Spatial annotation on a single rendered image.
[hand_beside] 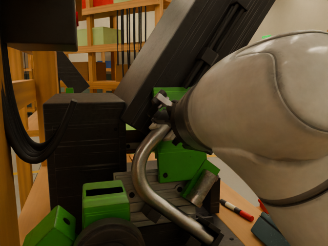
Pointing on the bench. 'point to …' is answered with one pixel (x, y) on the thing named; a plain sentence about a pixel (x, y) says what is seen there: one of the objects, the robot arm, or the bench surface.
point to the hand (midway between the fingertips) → (164, 128)
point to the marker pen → (237, 210)
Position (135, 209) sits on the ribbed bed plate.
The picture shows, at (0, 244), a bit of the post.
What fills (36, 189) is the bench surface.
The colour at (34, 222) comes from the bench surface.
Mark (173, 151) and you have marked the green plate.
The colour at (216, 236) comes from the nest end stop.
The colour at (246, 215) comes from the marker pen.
